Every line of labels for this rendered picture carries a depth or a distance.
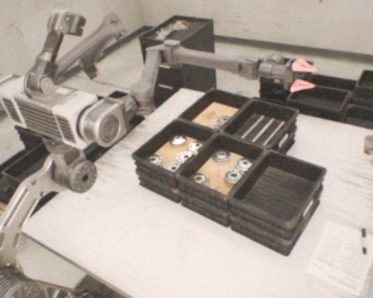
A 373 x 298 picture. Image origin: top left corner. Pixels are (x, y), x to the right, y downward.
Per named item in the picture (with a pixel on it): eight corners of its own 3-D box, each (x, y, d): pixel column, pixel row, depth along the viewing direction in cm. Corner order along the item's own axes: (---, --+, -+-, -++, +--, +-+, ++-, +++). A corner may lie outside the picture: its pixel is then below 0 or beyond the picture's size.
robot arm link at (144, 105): (123, 112, 132) (121, 99, 129) (141, 98, 139) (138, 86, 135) (143, 118, 128) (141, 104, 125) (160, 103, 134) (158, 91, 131)
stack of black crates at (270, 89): (308, 104, 351) (314, 61, 323) (298, 120, 332) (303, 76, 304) (268, 96, 370) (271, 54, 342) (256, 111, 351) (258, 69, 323)
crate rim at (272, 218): (291, 230, 146) (292, 225, 145) (227, 201, 162) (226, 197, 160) (327, 172, 170) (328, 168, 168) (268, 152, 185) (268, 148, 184)
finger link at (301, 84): (316, 87, 135) (291, 83, 140) (318, 69, 131) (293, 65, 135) (310, 96, 131) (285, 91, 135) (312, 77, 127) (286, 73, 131)
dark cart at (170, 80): (189, 128, 366) (179, 42, 310) (153, 118, 387) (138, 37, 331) (217, 100, 403) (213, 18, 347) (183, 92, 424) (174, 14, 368)
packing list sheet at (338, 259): (363, 299, 142) (364, 298, 142) (304, 273, 153) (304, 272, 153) (380, 238, 163) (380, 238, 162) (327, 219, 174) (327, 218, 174)
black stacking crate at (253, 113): (267, 165, 191) (268, 149, 184) (219, 148, 207) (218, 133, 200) (298, 127, 215) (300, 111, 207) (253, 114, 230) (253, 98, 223)
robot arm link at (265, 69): (256, 78, 140) (256, 64, 137) (263, 71, 144) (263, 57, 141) (273, 81, 137) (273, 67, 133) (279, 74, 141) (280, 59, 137)
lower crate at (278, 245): (288, 260, 159) (290, 243, 152) (228, 230, 175) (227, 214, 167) (321, 202, 182) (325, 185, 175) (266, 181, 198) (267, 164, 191)
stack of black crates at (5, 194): (16, 211, 279) (3, 190, 265) (-7, 199, 294) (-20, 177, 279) (55, 179, 304) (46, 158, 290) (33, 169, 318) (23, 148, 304)
